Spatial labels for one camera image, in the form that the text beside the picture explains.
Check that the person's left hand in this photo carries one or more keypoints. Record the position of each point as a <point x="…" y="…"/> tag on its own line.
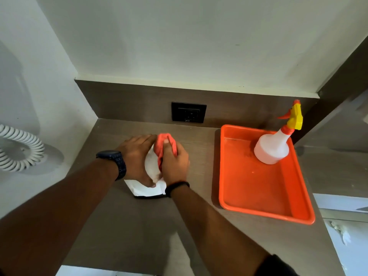
<point x="135" y="158"/>

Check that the person's right hand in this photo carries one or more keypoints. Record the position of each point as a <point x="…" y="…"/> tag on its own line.
<point x="174" y="166"/>

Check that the person's left thumb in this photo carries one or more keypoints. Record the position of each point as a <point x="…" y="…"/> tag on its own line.
<point x="149" y="181"/>

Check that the person's right thumb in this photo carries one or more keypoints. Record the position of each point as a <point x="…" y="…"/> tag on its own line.
<point x="166" y="145"/>

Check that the orange cleaning cloth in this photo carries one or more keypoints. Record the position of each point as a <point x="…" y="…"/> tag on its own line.
<point x="162" y="143"/>

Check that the white kettle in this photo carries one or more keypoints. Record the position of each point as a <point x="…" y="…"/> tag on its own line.
<point x="151" y="175"/>

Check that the person's right forearm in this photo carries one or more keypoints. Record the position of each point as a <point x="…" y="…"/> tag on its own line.
<point x="212" y="229"/>

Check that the person's left forearm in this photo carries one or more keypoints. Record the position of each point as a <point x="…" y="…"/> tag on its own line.
<point x="54" y="212"/>

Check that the black wristband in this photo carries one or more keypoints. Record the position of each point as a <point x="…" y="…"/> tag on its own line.
<point x="176" y="187"/>

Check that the black wrist watch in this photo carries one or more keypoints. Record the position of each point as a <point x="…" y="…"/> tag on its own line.
<point x="115" y="162"/>

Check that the orange plastic tray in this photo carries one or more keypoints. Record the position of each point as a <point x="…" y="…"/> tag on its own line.
<point x="258" y="175"/>

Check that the white spray bottle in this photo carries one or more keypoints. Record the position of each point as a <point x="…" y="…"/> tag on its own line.
<point x="273" y="143"/>

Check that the black sleeve cuff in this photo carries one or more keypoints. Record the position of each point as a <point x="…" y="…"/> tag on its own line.
<point x="274" y="267"/>

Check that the black wall socket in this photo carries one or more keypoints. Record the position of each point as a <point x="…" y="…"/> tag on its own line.
<point x="189" y="112"/>

